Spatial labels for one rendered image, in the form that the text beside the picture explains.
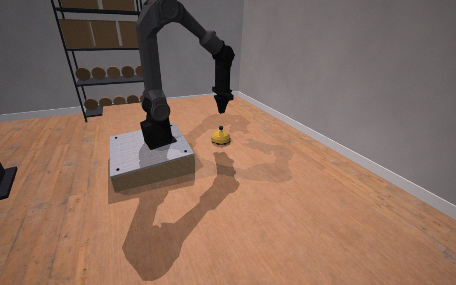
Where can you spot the yellow dome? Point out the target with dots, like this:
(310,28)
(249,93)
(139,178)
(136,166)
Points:
(220,136)

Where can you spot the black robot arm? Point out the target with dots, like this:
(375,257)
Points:
(154,15)

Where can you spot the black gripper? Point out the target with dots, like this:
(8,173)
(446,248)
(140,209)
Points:
(224,95)

